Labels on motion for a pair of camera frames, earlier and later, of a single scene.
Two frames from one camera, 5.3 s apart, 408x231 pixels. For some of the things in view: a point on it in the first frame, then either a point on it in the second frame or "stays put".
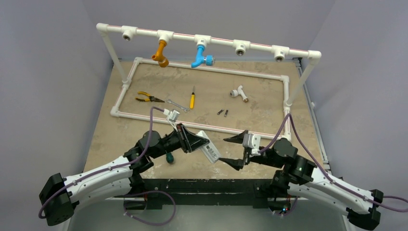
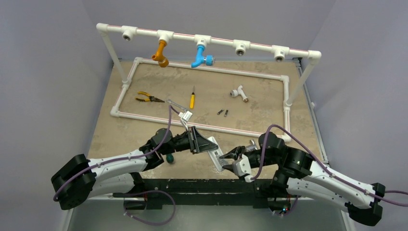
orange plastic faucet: (162, 60) stays put
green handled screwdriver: (169, 157) stays put
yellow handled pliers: (151, 98) stays put
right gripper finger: (236, 164) → (229, 167)
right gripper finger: (238, 138) → (235, 153)
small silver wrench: (185, 109) stays put
